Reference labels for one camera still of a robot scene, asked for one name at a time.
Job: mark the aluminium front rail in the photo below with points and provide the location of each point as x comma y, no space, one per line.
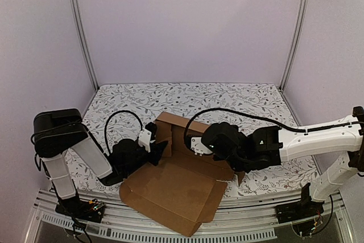
238,219

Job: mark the aluminium frame post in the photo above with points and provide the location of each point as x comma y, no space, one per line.
294,44
75,7

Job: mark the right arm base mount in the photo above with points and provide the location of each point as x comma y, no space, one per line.
301,209

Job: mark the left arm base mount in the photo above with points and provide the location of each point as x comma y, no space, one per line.
92,210

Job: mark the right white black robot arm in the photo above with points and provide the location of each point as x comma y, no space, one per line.
278,143

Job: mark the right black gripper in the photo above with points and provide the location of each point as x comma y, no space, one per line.
188,143

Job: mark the floral patterned table mat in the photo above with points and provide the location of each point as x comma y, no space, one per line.
117,111

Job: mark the right aluminium frame post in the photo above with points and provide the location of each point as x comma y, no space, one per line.
294,44

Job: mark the left aluminium frame post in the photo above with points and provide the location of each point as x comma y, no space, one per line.
75,7

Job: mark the brown cardboard box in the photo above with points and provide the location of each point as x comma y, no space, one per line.
184,190

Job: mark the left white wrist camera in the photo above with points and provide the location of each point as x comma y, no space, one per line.
144,139

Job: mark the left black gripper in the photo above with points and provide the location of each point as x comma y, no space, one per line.
156,149

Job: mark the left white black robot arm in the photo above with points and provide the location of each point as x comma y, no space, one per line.
60,131

